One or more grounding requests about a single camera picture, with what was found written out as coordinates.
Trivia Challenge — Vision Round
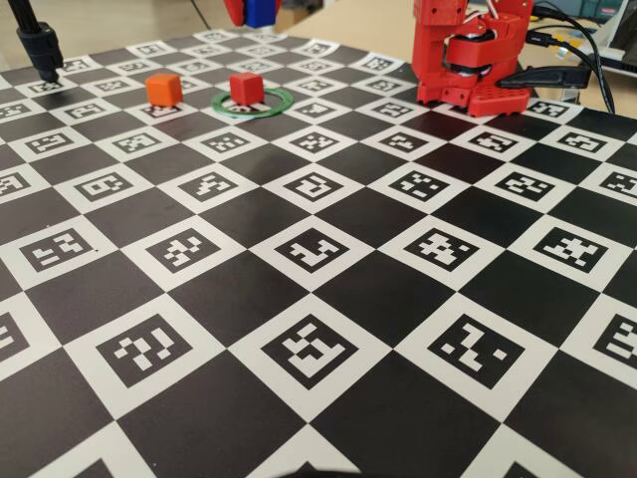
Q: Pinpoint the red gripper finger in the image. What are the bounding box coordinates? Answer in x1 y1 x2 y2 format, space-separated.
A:
222 0 248 27

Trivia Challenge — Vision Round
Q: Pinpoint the blue cube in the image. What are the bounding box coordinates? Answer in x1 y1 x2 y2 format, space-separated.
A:
242 0 280 29

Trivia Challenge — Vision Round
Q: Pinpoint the red cube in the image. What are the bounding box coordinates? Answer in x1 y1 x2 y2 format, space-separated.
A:
228 72 265 108

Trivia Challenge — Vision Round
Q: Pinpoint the orange cube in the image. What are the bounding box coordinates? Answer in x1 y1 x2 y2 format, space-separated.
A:
145 73 182 108

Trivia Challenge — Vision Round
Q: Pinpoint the cardboard box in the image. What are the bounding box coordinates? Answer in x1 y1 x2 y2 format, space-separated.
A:
277 7 319 29

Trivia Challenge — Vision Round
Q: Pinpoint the black tripod leg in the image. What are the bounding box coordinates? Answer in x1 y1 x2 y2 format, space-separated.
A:
8 0 65 84

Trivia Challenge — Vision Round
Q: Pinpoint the black white marker mat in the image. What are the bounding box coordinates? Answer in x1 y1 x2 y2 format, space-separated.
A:
0 28 637 478

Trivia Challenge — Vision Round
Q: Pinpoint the black power plug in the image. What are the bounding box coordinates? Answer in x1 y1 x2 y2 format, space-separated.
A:
497 66 593 91

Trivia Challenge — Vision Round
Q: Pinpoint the green box with red label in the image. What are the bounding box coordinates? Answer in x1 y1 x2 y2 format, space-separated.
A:
579 0 623 22

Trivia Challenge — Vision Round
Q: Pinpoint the white laptop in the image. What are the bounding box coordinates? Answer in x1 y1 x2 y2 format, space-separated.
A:
594 0 637 71

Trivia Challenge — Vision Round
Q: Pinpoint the thin black background cable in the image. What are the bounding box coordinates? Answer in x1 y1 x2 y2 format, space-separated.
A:
188 0 213 30

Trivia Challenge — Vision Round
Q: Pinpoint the green ring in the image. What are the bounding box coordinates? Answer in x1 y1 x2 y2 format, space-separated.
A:
210 87 295 120

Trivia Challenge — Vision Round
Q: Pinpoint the thick black cable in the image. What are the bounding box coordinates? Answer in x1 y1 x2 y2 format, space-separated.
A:
531 0 618 115

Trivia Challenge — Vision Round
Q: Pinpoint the black blurred camera mount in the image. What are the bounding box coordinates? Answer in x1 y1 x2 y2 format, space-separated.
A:
278 461 362 478

